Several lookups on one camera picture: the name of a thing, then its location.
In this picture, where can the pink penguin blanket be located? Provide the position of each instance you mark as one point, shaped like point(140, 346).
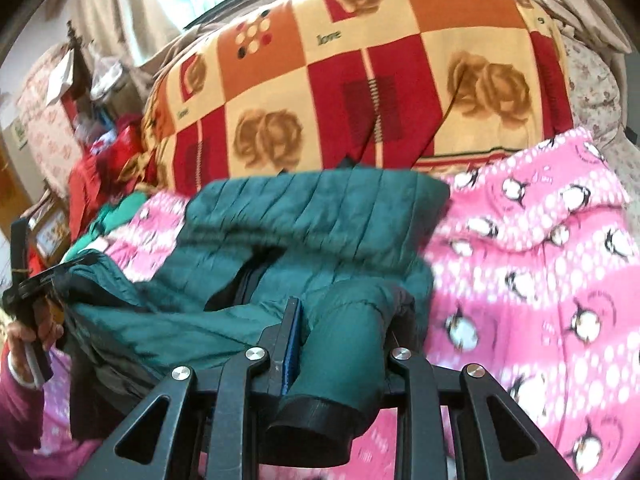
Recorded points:
point(537, 277)

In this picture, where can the floral grey pillow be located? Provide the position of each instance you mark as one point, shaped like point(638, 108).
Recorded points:
point(595, 97)

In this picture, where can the person left hand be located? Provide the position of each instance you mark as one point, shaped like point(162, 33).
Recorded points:
point(24, 339)

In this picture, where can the red crumpled cloth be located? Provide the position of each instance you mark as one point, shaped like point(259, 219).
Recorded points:
point(98, 178)

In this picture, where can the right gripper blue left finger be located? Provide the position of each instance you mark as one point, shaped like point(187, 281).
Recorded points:
point(199, 423)

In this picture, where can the dark green puffer jacket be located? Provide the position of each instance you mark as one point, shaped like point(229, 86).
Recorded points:
point(343, 242)

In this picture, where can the light green garment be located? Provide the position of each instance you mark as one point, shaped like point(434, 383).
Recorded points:
point(109, 218)

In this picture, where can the red orange rose blanket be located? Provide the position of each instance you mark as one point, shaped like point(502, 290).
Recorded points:
point(304, 85)

